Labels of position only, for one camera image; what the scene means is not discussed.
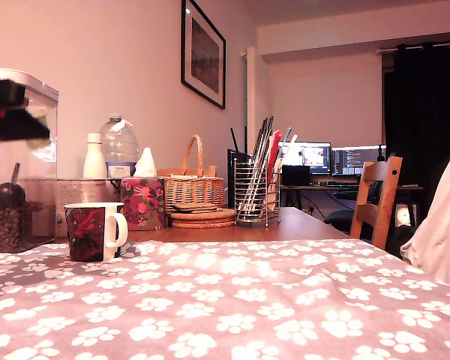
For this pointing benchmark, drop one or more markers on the clear storage container, white lid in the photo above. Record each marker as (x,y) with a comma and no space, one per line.
(41,165)

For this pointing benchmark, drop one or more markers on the dark brown scoop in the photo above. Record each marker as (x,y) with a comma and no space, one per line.
(6,195)

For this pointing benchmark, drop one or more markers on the white slim bottle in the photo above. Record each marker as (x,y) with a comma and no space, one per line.
(94,157)

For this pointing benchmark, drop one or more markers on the brown pellets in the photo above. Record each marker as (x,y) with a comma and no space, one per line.
(3,228)

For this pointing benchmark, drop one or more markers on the large clear water bottle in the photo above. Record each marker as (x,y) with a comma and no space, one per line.
(119,146)

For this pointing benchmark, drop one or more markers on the white mug with red flowers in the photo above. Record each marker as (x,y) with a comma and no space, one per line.
(85,232)

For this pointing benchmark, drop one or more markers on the white tissue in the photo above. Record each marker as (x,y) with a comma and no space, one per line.
(145,165)

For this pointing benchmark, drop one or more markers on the floral tissue box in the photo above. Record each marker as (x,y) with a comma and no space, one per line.
(141,204)

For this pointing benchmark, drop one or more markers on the square cork coasters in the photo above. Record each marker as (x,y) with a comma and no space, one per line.
(194,206)

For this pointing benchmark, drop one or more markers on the black framed picture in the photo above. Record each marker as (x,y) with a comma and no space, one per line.
(203,56)

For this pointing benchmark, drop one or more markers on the round cork trivet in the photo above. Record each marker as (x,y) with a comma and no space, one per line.
(209,224)
(209,215)

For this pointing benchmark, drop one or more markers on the black router with antennas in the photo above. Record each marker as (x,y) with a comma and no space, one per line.
(230,180)

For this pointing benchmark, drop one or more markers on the dark metal rod utensil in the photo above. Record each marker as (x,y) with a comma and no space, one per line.
(260,131)
(264,137)

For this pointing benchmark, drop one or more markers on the red flat utensil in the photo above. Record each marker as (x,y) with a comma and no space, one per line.
(273,150)

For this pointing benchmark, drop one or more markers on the small black box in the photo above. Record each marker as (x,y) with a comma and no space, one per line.
(294,176)

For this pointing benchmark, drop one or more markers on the grey paw-print cloth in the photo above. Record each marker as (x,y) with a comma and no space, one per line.
(247,300)

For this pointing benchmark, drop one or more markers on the monitor with bright screen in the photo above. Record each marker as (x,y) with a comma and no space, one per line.
(310,155)

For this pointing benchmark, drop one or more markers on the backlit keyboard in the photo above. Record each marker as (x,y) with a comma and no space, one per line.
(333,183)

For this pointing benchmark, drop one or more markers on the dark green office chair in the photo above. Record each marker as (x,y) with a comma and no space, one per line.
(338,219)

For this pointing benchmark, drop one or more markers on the monitor with dark screen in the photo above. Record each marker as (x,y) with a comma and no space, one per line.
(355,161)

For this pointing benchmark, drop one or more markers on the wooden chair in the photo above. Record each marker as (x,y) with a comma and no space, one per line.
(381,176)

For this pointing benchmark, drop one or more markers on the white curtain rod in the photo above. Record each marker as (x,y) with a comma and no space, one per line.
(385,51)

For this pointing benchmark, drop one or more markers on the dark desk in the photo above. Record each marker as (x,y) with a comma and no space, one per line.
(408,187)

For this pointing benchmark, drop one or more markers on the computer case with lit fan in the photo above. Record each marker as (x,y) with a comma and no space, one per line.
(404,217)

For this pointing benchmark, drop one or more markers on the black curtain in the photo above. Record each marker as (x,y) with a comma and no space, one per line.
(423,112)

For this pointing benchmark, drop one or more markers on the beige garment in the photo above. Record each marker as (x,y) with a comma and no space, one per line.
(442,225)

